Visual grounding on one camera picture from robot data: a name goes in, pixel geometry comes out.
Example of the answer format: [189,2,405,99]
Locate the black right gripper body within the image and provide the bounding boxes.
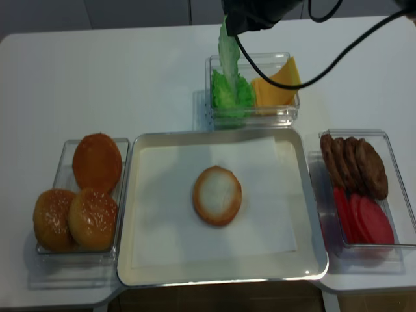
[222,0,303,36]

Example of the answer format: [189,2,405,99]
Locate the green lettuce leaf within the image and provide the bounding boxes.
[218,16,241,99]

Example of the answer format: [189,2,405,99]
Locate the clear box with lettuce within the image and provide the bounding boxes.
[205,53,300,130]

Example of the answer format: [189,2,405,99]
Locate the green lettuce pile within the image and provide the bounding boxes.
[211,70,255,118]

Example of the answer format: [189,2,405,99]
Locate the upright cheese slice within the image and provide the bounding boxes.
[270,57,301,86]

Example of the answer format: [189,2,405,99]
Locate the yellow cheese slices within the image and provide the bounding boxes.
[251,77,296,116]

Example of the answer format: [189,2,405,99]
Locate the brown patty back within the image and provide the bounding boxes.
[320,133,345,189]

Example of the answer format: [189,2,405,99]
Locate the brown patty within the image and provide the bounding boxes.
[343,136,367,195]
[331,137,357,192]
[355,138,389,200]
[320,133,345,189]

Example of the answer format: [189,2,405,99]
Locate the bottom bun half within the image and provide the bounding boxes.
[192,166,242,227]

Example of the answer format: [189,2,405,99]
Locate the white metal tray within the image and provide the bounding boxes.
[117,127,329,287]

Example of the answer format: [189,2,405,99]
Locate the brown patty front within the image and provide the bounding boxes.
[355,138,389,200]

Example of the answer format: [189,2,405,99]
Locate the tomato slice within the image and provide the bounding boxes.
[337,188,359,244]
[349,194,372,244]
[333,188,348,243]
[357,197,395,245]

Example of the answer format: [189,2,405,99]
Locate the tomato slice back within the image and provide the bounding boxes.
[333,188,348,243]

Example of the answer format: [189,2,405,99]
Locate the plain orange bun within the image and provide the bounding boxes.
[72,133,122,193]

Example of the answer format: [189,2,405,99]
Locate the white paper sheet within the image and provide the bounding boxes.
[132,137,297,267]

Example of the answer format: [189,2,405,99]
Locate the clear box with patties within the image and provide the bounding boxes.
[307,129,415,274]

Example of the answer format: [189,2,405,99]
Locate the tomato slice front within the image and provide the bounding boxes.
[357,197,395,245]

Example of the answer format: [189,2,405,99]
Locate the sesame bun right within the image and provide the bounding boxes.
[68,188,118,251]

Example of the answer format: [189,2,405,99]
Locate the sesame bun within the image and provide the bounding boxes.
[68,188,118,251]
[32,188,77,253]

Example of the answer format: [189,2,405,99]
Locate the clear box with buns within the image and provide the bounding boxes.
[29,138,131,289]

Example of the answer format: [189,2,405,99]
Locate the sesame bun left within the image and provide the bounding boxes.
[32,188,77,253]

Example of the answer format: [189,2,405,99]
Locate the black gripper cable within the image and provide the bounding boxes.
[234,0,416,90]

